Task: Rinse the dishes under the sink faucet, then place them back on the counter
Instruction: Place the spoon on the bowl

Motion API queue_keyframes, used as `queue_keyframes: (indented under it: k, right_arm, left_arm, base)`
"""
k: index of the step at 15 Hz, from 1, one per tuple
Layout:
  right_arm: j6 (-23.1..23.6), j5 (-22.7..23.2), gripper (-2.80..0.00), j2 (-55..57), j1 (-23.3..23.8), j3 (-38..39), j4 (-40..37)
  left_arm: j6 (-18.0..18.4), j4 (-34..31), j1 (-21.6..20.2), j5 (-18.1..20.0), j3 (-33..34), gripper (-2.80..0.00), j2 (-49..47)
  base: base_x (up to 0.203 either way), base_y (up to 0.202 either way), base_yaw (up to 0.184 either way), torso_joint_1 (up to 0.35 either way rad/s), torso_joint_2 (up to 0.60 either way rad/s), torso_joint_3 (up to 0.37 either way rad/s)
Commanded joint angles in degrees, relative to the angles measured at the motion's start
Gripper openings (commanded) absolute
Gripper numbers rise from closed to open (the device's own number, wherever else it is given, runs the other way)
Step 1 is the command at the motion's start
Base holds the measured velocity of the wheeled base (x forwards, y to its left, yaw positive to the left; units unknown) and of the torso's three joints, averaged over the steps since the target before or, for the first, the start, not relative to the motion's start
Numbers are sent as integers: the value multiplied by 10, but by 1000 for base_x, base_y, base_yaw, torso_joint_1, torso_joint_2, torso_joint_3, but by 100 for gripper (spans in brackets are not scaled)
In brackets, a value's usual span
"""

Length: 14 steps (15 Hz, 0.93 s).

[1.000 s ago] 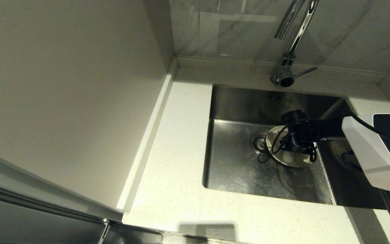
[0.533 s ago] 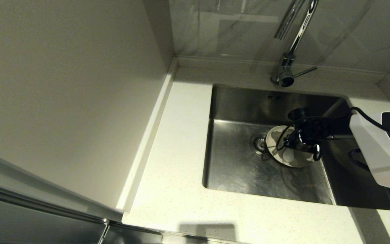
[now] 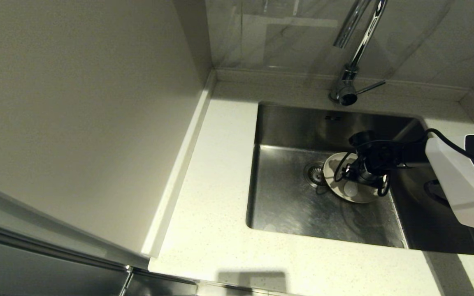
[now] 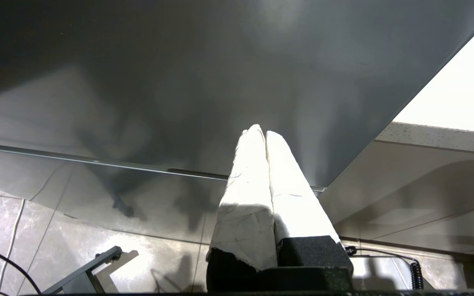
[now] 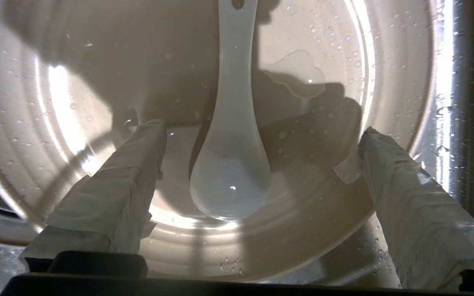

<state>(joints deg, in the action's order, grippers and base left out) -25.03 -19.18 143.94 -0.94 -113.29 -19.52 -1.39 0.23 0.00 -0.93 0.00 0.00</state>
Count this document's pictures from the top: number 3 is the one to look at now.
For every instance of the beige round plate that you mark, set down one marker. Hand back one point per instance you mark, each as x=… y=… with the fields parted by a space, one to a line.
x=331 y=181

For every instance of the round metal drain strainer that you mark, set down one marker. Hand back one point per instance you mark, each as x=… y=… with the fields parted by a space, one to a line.
x=313 y=173

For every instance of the stainless steel sink basin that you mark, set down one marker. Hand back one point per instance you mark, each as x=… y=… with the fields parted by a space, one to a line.
x=286 y=213

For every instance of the white ceramic soup spoon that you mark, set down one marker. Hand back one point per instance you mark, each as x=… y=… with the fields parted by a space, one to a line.
x=350 y=189

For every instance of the grey tall cabinet door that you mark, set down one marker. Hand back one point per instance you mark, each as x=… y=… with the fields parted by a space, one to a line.
x=35 y=275

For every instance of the grey under-counter cabinet front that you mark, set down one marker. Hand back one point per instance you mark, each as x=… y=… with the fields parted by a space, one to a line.
x=159 y=285

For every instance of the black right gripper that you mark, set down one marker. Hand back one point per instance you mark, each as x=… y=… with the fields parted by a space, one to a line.
x=375 y=162

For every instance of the chrome kitchen faucet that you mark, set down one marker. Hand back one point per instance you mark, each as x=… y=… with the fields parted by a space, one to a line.
x=346 y=88

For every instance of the beige tall cabinet side panel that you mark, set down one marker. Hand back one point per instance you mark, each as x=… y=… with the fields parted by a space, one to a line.
x=76 y=123

